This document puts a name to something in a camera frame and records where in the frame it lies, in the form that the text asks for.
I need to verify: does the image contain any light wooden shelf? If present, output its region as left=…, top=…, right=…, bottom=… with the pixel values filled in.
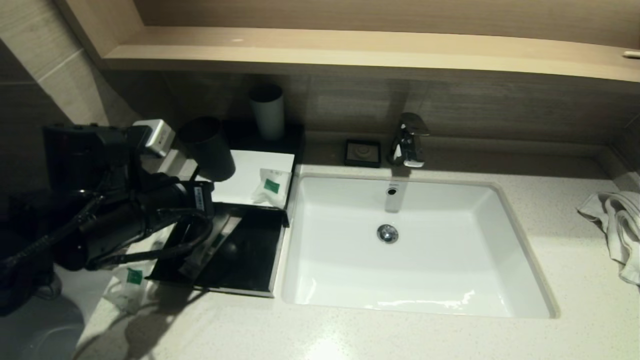
left=55, top=0, right=640, bottom=83

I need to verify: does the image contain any grey cup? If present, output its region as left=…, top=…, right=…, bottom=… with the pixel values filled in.
left=249, top=85, right=286, bottom=142

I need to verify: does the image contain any black glossy drawer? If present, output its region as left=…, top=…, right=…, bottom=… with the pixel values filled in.
left=147, top=204, right=288, bottom=299

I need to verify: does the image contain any small white rectangular block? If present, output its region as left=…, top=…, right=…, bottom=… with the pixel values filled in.
left=132, top=119, right=177, bottom=158

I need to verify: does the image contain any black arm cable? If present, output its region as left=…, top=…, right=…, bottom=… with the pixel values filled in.
left=87, top=209, right=215, bottom=271

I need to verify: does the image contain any white ceramic sink basin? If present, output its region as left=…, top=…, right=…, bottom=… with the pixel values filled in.
left=281, top=172, right=560, bottom=320

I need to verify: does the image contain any small white green-label sachet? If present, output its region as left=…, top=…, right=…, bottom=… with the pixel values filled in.
left=251, top=168, right=294, bottom=209
left=104, top=265, right=152, bottom=314

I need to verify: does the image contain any black cup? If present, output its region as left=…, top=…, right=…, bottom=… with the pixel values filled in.
left=179, top=116, right=237, bottom=182

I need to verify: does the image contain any long white toothbrush packet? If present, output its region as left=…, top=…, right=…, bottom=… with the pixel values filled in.
left=142, top=225, right=175, bottom=261
left=179, top=216, right=236, bottom=280

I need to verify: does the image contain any black square soap dish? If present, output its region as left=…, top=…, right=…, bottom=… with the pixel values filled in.
left=343, top=139, right=382, bottom=169

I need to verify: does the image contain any black glossy tray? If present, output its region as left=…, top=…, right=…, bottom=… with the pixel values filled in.
left=220, top=120, right=307, bottom=176

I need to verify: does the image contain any chrome faucet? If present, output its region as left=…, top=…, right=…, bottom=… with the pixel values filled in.
left=387, top=113, right=431, bottom=169

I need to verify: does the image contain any long beige toothbrush packet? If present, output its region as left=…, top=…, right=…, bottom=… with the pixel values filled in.
left=212, top=217, right=242, bottom=256

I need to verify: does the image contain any white towel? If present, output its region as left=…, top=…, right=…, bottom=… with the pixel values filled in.
left=575, top=191, right=640, bottom=287

